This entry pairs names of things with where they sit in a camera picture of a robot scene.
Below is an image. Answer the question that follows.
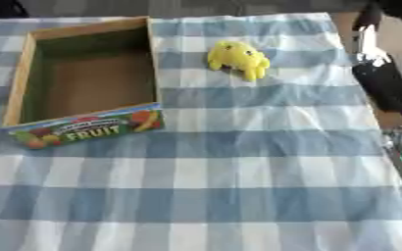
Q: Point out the cardboard box with fruit print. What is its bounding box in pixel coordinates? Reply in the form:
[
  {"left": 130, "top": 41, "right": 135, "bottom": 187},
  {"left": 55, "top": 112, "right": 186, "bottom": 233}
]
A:
[{"left": 0, "top": 16, "right": 167, "bottom": 151}]

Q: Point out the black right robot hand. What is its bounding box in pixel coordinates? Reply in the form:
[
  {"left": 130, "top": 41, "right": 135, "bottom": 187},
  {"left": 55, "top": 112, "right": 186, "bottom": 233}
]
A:
[{"left": 348, "top": 23, "right": 402, "bottom": 116}]

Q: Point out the yellow soft toy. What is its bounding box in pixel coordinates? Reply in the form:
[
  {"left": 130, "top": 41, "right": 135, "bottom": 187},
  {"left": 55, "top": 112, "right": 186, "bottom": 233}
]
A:
[{"left": 206, "top": 39, "right": 272, "bottom": 83}]

